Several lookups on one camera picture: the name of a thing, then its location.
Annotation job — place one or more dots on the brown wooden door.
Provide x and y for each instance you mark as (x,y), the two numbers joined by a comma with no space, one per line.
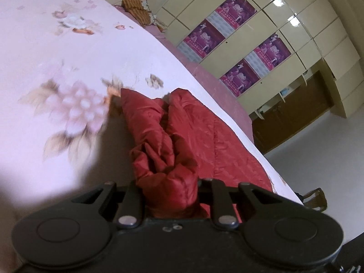
(287,118)

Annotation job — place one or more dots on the upper left purple poster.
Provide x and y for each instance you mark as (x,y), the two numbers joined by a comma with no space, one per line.
(204,39)

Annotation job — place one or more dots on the upper right purple poster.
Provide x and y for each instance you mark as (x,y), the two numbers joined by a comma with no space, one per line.
(236,12)

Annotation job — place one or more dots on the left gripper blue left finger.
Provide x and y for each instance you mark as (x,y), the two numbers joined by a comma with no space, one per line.
(129,213)

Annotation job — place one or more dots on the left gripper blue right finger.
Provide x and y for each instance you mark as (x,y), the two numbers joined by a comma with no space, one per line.
(214,193)

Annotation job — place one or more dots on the pink floral bed sheet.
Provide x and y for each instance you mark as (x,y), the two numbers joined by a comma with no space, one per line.
(63,65)

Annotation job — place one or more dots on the red puffer jacket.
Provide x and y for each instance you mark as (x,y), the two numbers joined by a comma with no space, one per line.
(178,141)

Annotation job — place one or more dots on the wooden chair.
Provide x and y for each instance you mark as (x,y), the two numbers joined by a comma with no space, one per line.
(315,200)

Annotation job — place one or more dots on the lower left purple poster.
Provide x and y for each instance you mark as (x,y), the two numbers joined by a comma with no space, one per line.
(240,78)

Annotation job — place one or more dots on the lower right purple poster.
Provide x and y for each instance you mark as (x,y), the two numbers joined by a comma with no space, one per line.
(272,51)

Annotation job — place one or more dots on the cream wardrobe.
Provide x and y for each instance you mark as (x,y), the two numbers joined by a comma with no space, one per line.
(316,32)

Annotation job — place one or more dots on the corner open shelf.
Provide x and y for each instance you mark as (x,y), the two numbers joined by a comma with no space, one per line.
(283,94)

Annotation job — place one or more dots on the purple poster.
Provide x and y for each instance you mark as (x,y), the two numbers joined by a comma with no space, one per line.
(236,12)
(240,78)
(272,51)
(204,39)

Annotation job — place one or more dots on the orange patterned pillow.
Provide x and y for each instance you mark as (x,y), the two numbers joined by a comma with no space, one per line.
(141,11)

